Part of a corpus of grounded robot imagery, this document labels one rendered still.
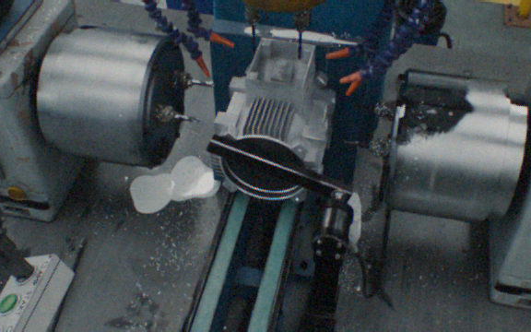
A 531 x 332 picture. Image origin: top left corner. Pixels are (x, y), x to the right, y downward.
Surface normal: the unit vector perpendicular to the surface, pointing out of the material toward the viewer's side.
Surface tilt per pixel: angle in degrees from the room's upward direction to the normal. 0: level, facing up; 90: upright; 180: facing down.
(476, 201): 88
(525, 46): 0
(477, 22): 0
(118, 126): 69
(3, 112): 89
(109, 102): 51
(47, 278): 64
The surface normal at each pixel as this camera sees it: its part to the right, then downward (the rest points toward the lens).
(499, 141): -0.14, -0.08
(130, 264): 0.00, -0.69
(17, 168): -0.22, 0.70
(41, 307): 0.88, -0.16
